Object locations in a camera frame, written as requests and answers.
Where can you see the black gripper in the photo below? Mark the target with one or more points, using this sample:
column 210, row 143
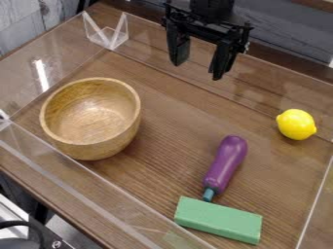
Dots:
column 209, row 20

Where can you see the purple toy eggplant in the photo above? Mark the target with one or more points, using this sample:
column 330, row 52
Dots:
column 230, row 155

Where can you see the brown wooden bowl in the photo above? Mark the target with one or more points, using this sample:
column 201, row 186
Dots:
column 90, row 117

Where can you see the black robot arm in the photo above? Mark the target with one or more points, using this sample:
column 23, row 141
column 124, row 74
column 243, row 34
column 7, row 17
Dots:
column 207, row 20

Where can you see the yellow toy lemon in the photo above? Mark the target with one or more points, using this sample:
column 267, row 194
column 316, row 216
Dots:
column 295, row 124

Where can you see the green rectangular block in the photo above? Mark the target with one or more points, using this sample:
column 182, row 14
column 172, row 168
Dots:
column 219, row 220

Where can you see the clear acrylic tray wall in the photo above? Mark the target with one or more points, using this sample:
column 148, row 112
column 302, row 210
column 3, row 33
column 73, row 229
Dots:
column 119, row 199

